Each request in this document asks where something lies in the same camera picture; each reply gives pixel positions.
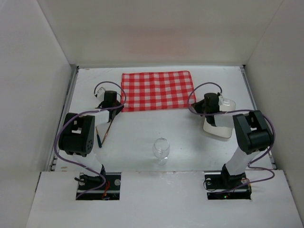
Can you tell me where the white rectangular plate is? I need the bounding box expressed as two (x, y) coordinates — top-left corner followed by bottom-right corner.
(202, 98), (236, 139)

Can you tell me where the red white checkered cloth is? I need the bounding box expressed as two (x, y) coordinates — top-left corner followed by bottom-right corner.
(121, 71), (196, 112)

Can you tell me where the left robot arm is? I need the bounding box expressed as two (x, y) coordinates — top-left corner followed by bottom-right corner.
(54, 90), (124, 158)

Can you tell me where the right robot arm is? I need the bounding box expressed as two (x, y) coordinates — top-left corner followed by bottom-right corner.
(190, 93), (275, 190)

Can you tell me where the gold spoon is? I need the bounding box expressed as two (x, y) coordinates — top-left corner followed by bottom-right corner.
(95, 120), (113, 145)

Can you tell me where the clear wine glass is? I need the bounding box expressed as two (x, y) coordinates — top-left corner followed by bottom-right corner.
(152, 138), (170, 165)

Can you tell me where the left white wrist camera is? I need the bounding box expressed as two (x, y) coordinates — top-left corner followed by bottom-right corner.
(94, 87), (106, 100)

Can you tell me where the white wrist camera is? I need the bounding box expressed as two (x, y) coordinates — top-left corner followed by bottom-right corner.
(218, 93), (225, 106)
(94, 87), (106, 100)

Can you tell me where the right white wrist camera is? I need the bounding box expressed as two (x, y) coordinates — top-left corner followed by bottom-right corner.
(218, 93), (225, 106)

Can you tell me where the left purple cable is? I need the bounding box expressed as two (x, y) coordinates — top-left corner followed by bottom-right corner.
(53, 81), (126, 198)

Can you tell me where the purple cable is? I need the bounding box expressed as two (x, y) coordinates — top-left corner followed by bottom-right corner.
(53, 81), (126, 198)
(187, 82), (276, 193)

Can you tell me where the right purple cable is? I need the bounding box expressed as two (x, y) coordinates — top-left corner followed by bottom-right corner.
(187, 82), (276, 193)

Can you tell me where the teal handled knife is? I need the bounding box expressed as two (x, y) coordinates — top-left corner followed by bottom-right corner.
(96, 134), (102, 148)

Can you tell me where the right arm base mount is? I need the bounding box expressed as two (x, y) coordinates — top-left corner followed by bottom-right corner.
(203, 172), (252, 200)

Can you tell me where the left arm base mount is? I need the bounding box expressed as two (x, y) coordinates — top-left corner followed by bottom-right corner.
(75, 172), (122, 201)

